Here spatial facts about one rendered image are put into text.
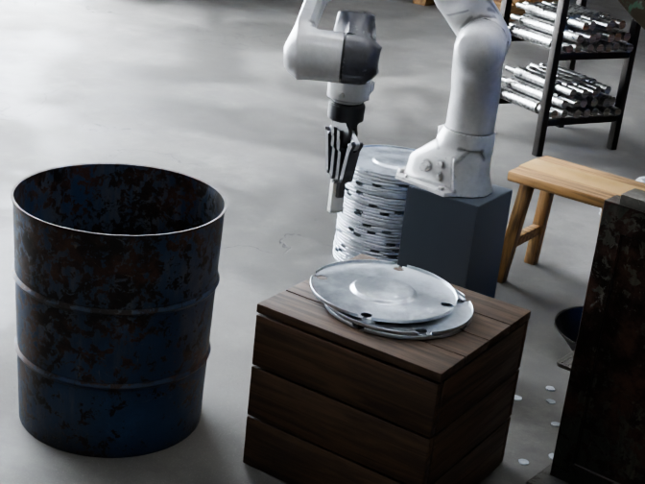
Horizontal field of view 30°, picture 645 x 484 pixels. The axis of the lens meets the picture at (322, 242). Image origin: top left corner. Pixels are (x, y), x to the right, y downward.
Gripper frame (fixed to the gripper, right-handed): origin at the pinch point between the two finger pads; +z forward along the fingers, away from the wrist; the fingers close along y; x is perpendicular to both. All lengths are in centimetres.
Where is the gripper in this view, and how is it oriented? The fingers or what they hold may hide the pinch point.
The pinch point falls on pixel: (336, 195)
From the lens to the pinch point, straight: 250.8
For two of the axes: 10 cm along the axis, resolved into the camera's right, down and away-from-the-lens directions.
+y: 4.5, 3.6, -8.2
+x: 8.9, -0.7, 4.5
